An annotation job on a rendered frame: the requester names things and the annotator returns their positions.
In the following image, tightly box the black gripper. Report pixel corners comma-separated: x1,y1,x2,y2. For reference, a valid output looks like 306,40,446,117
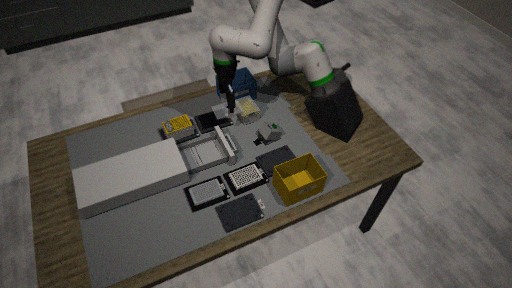
216,73,236,118

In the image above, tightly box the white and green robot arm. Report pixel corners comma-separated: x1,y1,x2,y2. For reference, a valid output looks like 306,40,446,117
209,0,351,99

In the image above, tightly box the dark blue open bin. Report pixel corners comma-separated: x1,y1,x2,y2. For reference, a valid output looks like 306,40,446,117
216,67,257,100

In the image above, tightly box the grey bench mat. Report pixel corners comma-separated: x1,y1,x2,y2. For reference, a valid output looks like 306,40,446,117
65,76,351,288

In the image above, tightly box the yellow bin with label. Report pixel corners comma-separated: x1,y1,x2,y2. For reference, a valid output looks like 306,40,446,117
272,152,328,207

